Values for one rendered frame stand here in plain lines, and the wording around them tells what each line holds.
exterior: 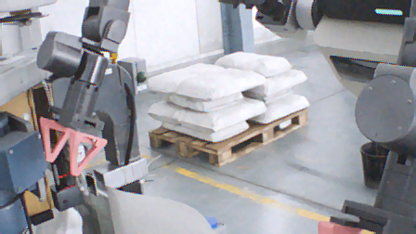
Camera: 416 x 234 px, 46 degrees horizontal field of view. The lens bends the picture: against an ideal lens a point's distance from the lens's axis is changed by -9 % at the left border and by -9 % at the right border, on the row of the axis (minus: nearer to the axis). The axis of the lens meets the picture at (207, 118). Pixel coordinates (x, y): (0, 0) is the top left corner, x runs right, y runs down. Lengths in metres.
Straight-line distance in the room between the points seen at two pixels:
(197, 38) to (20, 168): 6.09
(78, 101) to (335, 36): 0.56
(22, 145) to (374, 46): 0.71
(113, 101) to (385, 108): 1.01
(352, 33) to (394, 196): 0.68
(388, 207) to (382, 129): 0.09
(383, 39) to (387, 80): 0.65
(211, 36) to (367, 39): 6.08
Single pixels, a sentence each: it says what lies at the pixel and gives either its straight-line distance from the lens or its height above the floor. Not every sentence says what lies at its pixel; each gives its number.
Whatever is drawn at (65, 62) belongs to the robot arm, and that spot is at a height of 1.44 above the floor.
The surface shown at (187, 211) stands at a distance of 1.21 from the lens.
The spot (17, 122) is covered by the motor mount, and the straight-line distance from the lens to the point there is 1.07.
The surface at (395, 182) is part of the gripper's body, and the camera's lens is 0.49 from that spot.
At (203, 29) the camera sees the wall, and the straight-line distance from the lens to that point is 7.03.
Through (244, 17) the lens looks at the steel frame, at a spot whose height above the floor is 0.72.
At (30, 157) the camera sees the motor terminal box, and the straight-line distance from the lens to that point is 0.98.
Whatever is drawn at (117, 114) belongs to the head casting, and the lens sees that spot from 1.37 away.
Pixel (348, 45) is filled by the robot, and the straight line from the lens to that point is 1.11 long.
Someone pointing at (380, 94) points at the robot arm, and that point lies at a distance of 0.44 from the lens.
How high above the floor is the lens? 1.59
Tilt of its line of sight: 18 degrees down
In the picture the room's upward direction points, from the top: 5 degrees counter-clockwise
